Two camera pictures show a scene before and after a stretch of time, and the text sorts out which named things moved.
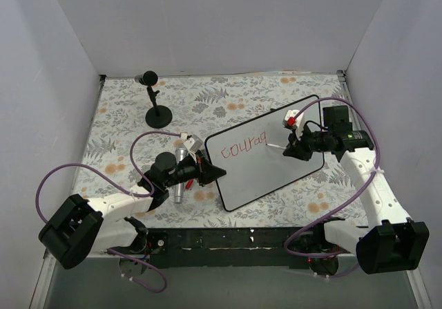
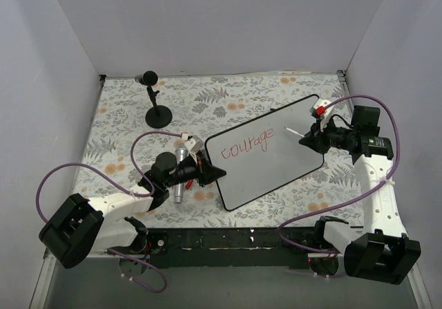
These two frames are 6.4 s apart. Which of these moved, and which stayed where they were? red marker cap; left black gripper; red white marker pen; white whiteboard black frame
Moved: red white marker pen
Stayed: left black gripper; white whiteboard black frame; red marker cap
